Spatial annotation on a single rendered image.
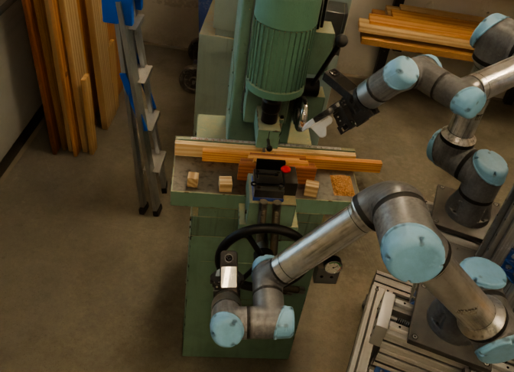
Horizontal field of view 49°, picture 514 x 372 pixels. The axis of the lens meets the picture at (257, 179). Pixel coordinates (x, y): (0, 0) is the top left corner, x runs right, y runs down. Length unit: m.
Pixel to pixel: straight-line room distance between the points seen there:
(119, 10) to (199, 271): 1.06
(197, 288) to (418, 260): 1.10
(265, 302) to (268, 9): 0.74
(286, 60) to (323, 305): 1.41
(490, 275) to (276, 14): 0.85
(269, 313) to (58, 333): 1.36
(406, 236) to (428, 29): 2.77
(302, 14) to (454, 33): 2.40
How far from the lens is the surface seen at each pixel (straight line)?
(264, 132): 1.74
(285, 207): 1.66
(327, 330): 2.60
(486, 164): 1.92
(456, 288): 1.29
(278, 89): 1.62
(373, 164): 1.93
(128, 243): 2.82
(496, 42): 1.78
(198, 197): 1.75
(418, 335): 1.64
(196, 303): 2.15
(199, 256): 1.95
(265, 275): 1.40
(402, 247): 1.12
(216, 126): 2.19
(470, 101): 1.41
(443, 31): 3.83
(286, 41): 1.55
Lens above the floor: 2.07
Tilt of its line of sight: 40 degrees down
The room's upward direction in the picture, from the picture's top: 9 degrees clockwise
